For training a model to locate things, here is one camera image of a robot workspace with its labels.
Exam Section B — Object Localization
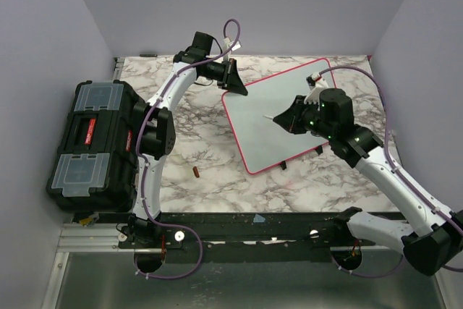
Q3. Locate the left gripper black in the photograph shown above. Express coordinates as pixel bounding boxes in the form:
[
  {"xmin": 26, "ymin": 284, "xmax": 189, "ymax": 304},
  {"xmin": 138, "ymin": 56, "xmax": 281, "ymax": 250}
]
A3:
[{"xmin": 200, "ymin": 58, "xmax": 247, "ymax": 96}]

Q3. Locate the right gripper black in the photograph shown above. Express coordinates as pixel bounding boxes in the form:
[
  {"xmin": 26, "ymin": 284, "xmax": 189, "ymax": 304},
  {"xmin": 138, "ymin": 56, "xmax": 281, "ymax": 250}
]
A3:
[{"xmin": 275, "ymin": 94, "xmax": 336, "ymax": 140}]

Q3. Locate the whiteboard with pink frame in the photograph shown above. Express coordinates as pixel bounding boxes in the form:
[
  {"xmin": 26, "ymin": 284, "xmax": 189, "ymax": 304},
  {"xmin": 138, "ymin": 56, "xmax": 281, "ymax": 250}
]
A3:
[{"xmin": 221, "ymin": 56, "xmax": 337, "ymax": 175}]

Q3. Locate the dark red marker cap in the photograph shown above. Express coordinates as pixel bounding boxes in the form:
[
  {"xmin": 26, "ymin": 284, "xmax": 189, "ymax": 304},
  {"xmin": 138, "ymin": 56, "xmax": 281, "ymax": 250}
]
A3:
[{"xmin": 192, "ymin": 166, "xmax": 200, "ymax": 178}]

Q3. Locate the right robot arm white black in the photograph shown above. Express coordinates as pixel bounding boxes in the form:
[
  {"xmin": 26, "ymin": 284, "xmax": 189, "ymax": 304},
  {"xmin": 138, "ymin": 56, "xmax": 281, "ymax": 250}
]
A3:
[{"xmin": 272, "ymin": 88, "xmax": 462, "ymax": 276}]

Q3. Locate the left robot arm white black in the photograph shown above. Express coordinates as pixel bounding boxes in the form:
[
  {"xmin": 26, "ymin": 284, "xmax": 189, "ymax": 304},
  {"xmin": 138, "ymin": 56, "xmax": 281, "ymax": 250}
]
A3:
[{"xmin": 128, "ymin": 32, "xmax": 248, "ymax": 247}]

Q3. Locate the black whiteboard stand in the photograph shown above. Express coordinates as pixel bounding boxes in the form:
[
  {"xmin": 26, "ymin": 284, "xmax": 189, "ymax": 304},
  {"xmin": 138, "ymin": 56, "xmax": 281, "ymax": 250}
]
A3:
[{"xmin": 279, "ymin": 145, "xmax": 323, "ymax": 170}]

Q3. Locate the black toolbox with clear lids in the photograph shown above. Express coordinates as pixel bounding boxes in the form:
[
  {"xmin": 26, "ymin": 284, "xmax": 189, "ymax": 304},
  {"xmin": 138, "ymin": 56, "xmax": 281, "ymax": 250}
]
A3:
[{"xmin": 46, "ymin": 80, "xmax": 142, "ymax": 213}]

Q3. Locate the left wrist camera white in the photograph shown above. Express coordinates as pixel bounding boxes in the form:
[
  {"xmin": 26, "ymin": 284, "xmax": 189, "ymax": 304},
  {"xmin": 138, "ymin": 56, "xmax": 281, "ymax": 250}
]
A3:
[{"xmin": 222, "ymin": 36, "xmax": 241, "ymax": 62}]

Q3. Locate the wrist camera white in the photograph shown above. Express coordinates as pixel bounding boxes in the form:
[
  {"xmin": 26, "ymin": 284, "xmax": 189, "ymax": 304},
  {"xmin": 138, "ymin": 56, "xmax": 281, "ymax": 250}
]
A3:
[
  {"xmin": 304, "ymin": 72, "xmax": 330, "ymax": 104},
  {"xmin": 222, "ymin": 36, "xmax": 241, "ymax": 62}
]

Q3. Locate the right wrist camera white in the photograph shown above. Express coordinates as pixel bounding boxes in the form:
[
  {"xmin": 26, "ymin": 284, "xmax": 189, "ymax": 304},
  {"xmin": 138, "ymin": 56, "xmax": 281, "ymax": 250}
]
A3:
[{"xmin": 304, "ymin": 72, "xmax": 330, "ymax": 104}]

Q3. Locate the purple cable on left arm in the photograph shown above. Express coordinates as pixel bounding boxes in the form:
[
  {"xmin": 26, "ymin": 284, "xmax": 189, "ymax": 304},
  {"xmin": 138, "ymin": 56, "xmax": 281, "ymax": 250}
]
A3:
[{"xmin": 134, "ymin": 18, "xmax": 242, "ymax": 282}]

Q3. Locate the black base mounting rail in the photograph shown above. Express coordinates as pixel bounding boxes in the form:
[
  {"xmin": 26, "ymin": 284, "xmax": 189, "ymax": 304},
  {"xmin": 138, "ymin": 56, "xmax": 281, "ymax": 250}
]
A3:
[{"xmin": 119, "ymin": 213, "xmax": 359, "ymax": 263}]

